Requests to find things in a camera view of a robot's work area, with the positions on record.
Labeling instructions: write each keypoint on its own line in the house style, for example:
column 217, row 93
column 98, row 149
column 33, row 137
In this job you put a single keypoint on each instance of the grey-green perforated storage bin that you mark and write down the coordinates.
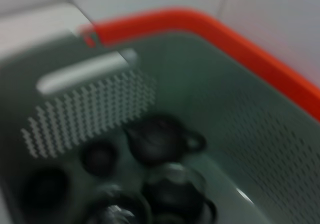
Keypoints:
column 225, row 109

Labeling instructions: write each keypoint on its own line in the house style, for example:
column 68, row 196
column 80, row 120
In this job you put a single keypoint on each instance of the black round teapot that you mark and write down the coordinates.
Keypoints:
column 157, row 141

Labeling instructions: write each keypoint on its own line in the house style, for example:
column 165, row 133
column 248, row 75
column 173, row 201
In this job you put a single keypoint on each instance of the glass teacup black base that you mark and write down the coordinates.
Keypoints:
column 172, row 194
column 45, row 190
column 117, row 209
column 98, row 157

